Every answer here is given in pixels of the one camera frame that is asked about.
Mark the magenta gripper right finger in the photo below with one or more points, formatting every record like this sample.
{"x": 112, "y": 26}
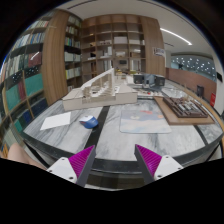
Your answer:
{"x": 154, "y": 166}

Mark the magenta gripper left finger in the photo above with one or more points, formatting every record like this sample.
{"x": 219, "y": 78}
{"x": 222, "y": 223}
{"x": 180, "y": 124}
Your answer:
{"x": 76, "y": 168}

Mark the blue and white computer mouse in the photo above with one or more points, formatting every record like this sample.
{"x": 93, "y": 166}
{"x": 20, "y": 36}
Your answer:
{"x": 89, "y": 121}

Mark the white paper sheet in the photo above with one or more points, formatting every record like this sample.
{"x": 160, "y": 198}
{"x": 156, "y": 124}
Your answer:
{"x": 56, "y": 121}

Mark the dark model on wooden board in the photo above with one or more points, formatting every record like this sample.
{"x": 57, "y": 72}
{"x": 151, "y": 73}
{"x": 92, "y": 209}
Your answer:
{"x": 179, "y": 111}

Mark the clear acrylic model case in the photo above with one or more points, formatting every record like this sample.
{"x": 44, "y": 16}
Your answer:
{"x": 173, "y": 92}

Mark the white architectural building model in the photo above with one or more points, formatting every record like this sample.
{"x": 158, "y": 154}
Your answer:
{"x": 103, "y": 90}

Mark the grey box model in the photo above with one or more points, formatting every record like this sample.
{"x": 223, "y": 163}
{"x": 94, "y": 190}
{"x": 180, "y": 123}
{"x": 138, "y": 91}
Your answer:
{"x": 149, "y": 80}

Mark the left bookshelf with books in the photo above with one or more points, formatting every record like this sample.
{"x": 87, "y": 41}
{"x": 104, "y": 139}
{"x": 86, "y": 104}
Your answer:
{"x": 21, "y": 85}

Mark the wooden back wall shelving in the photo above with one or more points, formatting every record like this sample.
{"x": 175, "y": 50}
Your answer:
{"x": 127, "y": 43}

